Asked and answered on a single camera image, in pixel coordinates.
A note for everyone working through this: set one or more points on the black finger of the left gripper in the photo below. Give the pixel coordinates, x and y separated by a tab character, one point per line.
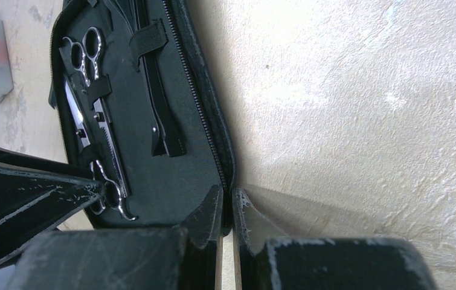
36	195

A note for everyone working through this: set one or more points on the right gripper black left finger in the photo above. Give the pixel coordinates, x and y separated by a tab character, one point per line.
184	256

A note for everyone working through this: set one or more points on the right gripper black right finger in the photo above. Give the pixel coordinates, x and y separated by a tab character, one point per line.
268	258

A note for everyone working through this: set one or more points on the silver scissors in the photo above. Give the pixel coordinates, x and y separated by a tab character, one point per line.
113	198
86	58

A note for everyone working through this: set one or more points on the black hair clip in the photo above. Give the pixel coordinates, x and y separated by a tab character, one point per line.
148	37

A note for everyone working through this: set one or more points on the black zip tool case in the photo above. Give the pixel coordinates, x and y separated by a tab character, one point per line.
163	191

